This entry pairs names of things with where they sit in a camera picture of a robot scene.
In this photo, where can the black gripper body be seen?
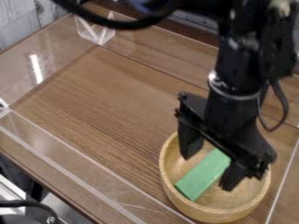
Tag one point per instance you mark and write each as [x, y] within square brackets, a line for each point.
[226, 119]

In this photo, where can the brown wooden bowl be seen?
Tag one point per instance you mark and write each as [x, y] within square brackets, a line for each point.
[218, 206]

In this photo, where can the green rectangular block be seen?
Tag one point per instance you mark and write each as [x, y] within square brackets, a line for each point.
[203, 175]

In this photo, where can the clear acrylic corner bracket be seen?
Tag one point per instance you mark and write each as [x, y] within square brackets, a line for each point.
[92, 32]

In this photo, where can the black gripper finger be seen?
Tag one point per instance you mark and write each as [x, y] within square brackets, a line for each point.
[235, 173]
[190, 140]

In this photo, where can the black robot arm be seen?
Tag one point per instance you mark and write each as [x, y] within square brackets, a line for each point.
[256, 57]

